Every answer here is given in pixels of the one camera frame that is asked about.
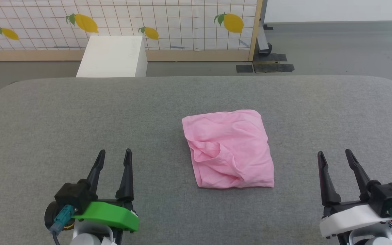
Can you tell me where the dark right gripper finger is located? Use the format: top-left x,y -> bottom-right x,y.
317,151 -> 342,207
345,149 -> 372,202

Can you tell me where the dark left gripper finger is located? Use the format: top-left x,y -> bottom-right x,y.
115,148 -> 134,202
86,149 -> 107,195

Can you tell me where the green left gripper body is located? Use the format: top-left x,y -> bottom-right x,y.
71,199 -> 140,245

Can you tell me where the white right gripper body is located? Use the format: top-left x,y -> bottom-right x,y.
319,200 -> 392,245

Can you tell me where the pink garment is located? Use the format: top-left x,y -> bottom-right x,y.
182,109 -> 275,189

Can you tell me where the grey upholstered sofa surface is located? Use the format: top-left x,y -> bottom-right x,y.
0,75 -> 392,245

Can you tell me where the white box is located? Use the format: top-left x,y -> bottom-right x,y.
76,36 -> 148,78

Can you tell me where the black taped floor plate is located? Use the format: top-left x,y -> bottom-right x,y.
252,53 -> 295,74

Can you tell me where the lemon print partition screen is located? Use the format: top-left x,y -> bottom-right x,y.
0,0 -> 263,62

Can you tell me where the grey metal wheeled stand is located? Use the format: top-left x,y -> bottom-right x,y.
257,0 -> 273,57

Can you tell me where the teal plug left arm cable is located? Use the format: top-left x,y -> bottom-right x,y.
49,204 -> 72,245

